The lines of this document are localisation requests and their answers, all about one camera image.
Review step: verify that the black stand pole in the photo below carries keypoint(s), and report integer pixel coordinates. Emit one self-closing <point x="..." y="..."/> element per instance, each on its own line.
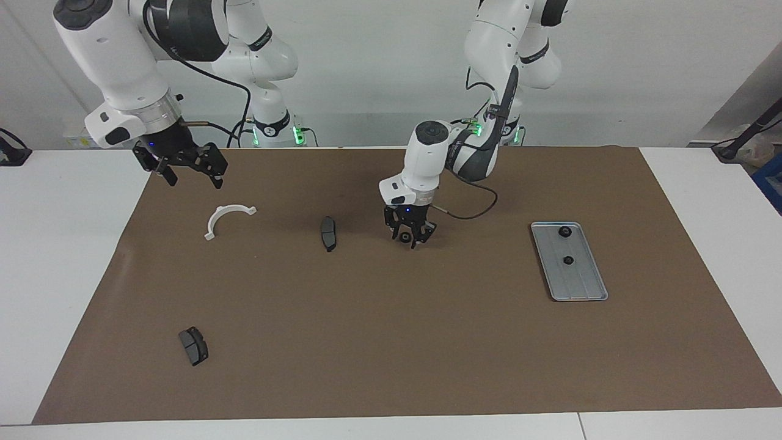
<point x="748" y="131"/>

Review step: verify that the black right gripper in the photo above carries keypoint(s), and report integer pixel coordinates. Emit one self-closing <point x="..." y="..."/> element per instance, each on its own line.
<point x="174" y="146"/>

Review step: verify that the brown table mat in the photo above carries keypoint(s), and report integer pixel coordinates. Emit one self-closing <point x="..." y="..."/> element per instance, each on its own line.
<point x="391" y="342"/>

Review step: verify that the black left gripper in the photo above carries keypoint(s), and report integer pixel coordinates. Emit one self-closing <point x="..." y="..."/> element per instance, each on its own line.
<point x="409" y="217"/>

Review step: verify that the wide grey brake pad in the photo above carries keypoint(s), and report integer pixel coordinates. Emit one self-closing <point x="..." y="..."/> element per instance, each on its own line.
<point x="194" y="347"/>

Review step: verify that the black table clamp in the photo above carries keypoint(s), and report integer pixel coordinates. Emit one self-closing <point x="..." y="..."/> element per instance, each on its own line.
<point x="13" y="154"/>

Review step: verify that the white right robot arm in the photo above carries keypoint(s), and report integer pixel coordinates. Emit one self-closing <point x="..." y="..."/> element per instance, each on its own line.
<point x="110" y="55"/>

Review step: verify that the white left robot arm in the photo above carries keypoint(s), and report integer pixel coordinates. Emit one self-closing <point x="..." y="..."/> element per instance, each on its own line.
<point x="421" y="165"/>

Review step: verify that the silver metal tray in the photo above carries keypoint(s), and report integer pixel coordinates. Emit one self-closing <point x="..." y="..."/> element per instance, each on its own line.
<point x="580" y="281"/>

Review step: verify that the crumpled clear plastic bag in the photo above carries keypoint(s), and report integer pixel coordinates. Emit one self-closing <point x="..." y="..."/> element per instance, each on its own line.
<point x="760" y="150"/>

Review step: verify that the white wall socket box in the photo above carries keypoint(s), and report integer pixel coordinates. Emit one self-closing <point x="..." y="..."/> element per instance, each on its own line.
<point x="74" y="134"/>

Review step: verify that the white curved plastic bracket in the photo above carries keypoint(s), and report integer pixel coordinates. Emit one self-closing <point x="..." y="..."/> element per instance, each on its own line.
<point x="215" y="217"/>

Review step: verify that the slim grey brake pad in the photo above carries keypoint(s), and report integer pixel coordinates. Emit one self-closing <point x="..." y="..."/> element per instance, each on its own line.
<point x="328" y="233"/>

